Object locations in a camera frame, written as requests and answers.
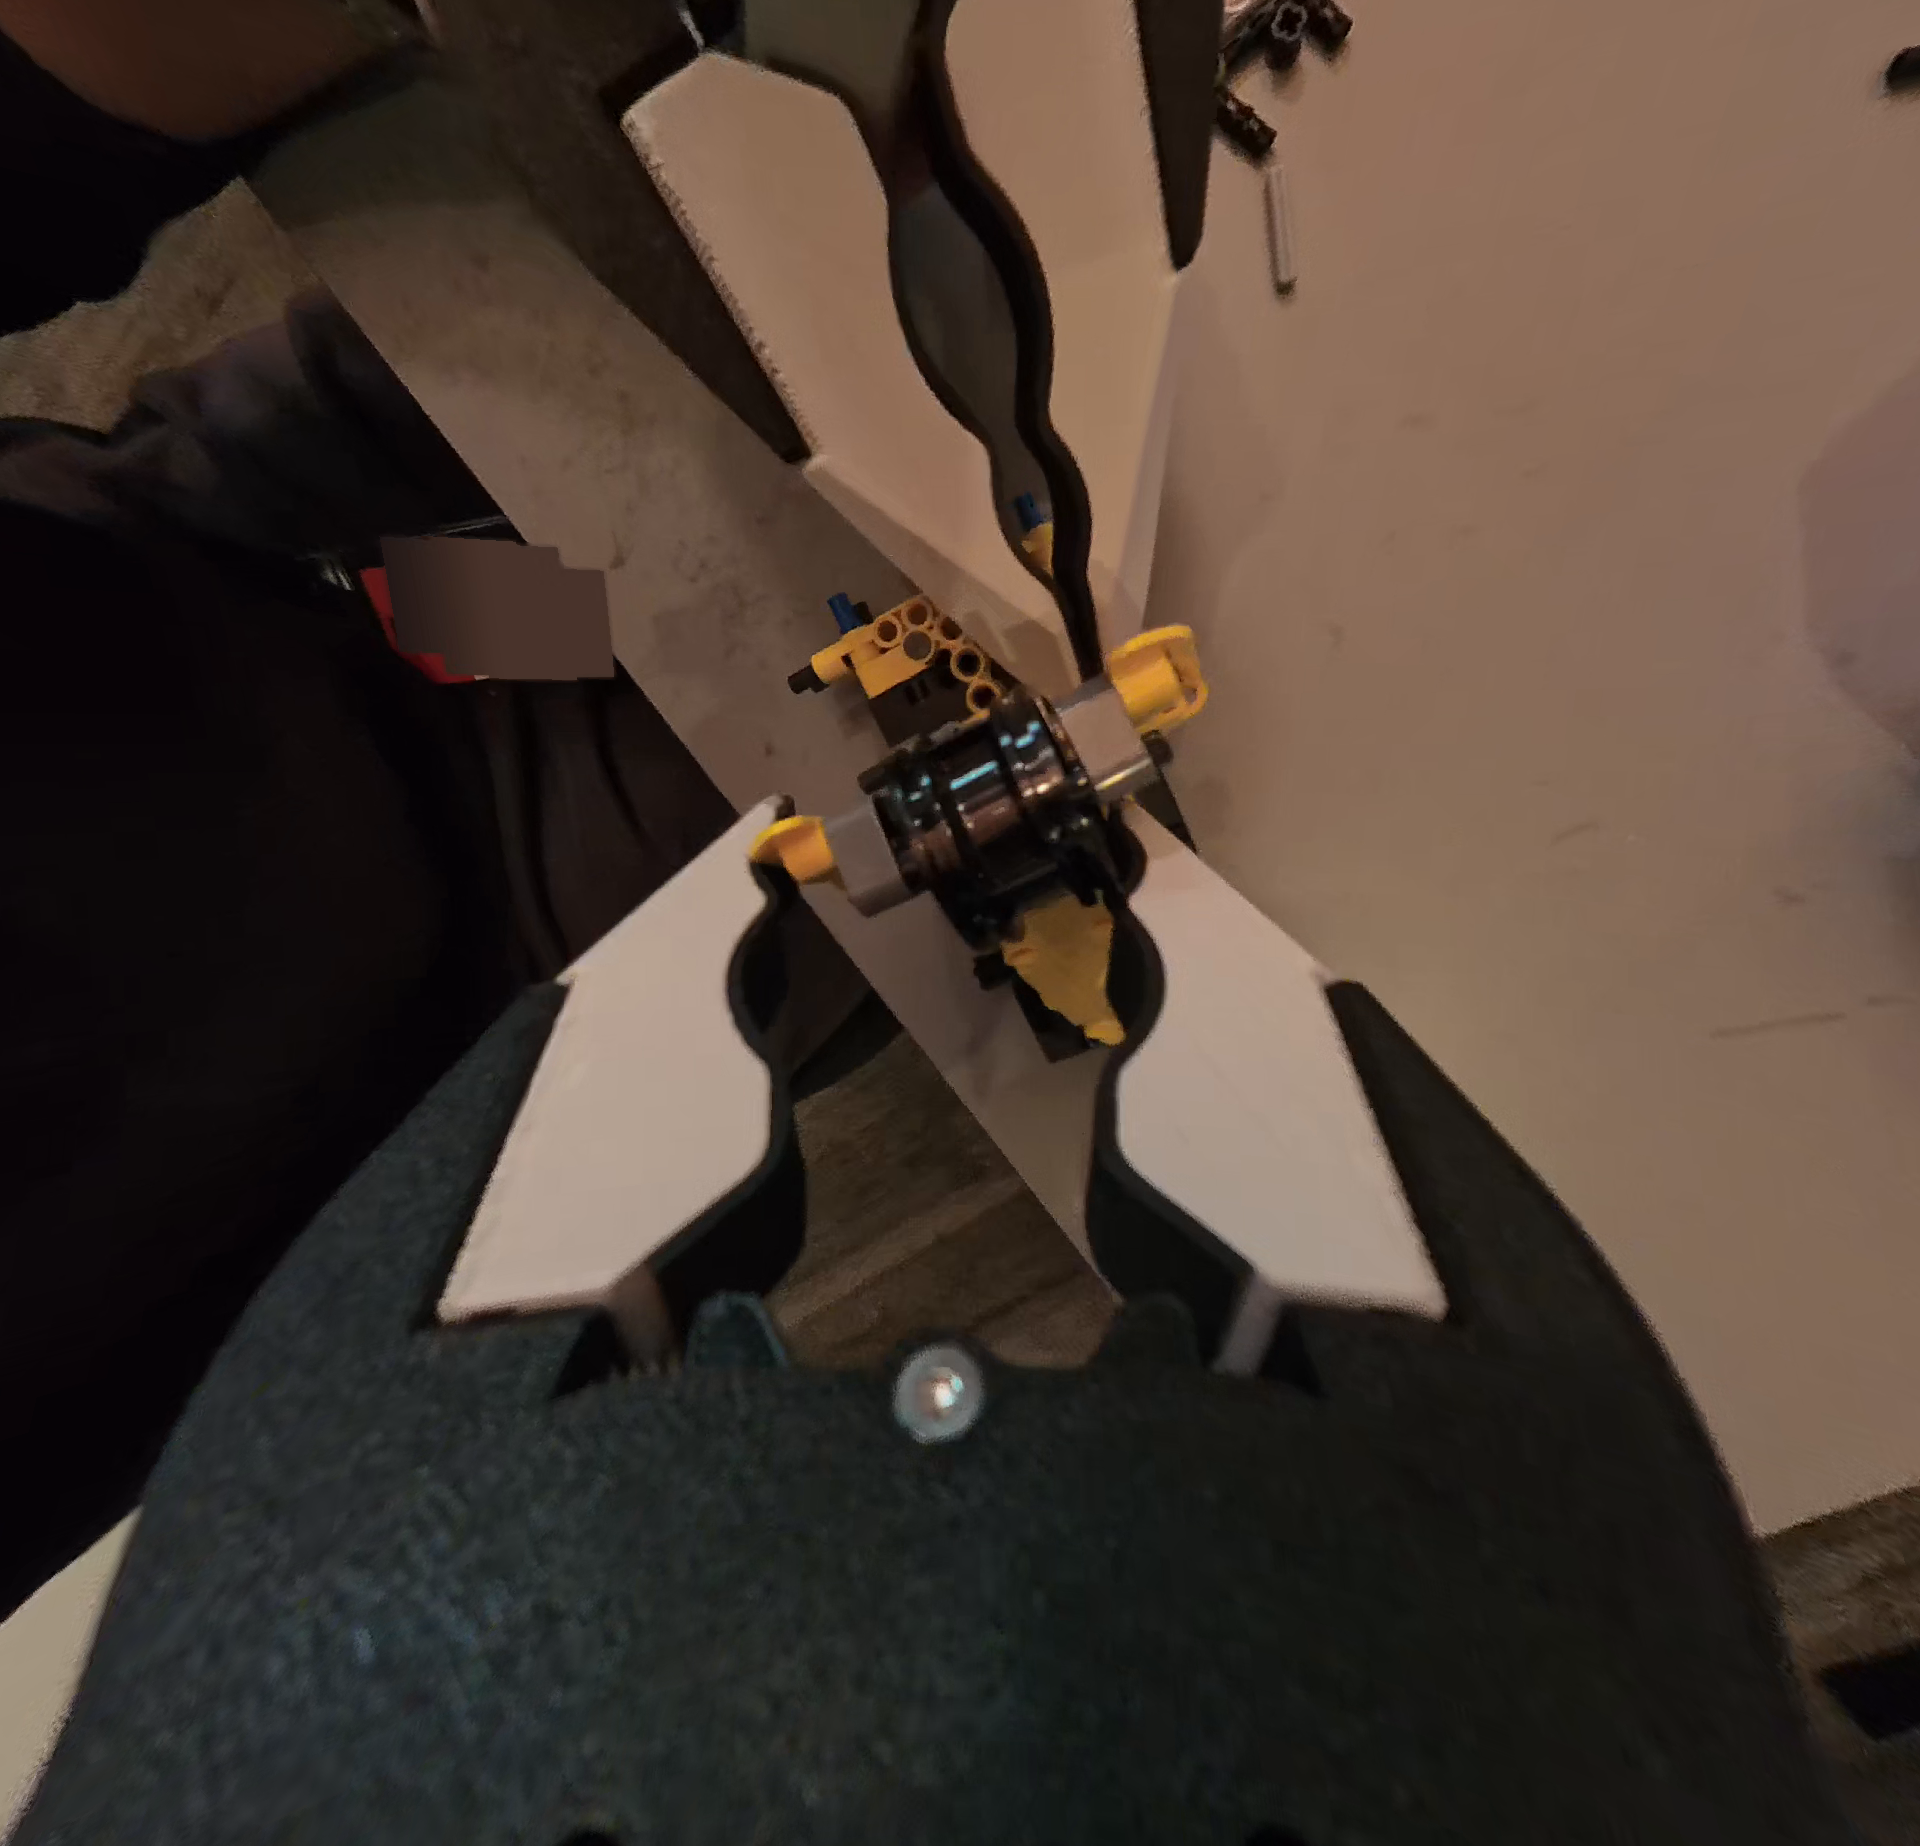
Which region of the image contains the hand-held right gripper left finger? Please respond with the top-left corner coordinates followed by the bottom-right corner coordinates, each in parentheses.
top-left (437, 791), bottom-right (810, 1361)

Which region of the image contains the person's left forearm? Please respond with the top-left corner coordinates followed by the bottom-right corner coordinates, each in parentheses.
top-left (0, 0), bottom-right (379, 145)

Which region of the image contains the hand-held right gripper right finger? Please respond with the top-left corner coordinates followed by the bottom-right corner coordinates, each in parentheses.
top-left (1082, 812), bottom-right (1448, 1378)

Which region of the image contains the pile of loose toy pieces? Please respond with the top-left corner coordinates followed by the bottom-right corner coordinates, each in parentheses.
top-left (1212, 0), bottom-right (1370, 156)

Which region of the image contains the black toy wheel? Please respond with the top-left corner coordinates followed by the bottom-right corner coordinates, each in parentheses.
top-left (859, 687), bottom-right (1117, 937)

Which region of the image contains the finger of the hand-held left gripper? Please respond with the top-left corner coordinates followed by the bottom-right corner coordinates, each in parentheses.
top-left (624, 52), bottom-right (1085, 671)
top-left (927, 0), bottom-right (1190, 665)

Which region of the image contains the yellow brick wheel assembly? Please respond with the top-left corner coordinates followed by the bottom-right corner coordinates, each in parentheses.
top-left (746, 624), bottom-right (1211, 1054)

